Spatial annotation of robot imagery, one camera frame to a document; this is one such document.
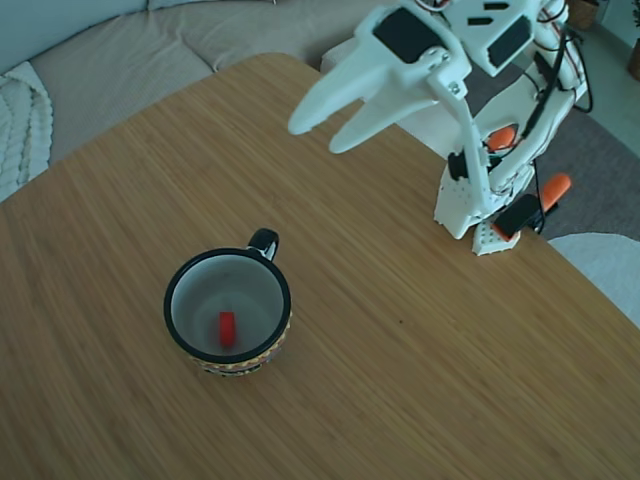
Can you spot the white round ottoman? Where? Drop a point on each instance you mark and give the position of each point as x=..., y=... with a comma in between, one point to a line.
x=605, y=275

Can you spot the orange black table clamp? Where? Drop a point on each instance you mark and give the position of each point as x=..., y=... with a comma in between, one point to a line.
x=557, y=186
x=502, y=137

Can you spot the grey floor rug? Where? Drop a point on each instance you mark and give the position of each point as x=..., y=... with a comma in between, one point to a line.
x=610, y=150

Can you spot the white knit blanket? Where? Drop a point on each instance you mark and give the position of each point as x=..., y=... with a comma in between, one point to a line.
x=22, y=135

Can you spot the colourful painted ceramic cup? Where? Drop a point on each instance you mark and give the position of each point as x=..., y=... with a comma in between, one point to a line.
x=200, y=300

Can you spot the brown wicker basket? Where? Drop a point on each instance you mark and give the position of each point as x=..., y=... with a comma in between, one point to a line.
x=585, y=15

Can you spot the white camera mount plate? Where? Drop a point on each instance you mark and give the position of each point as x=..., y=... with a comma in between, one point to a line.
x=475, y=165

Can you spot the red plastic bottle cap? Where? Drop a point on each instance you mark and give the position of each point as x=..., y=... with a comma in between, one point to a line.
x=226, y=330

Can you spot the large fabric sofa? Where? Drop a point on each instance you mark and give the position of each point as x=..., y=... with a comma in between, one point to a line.
x=125, y=75

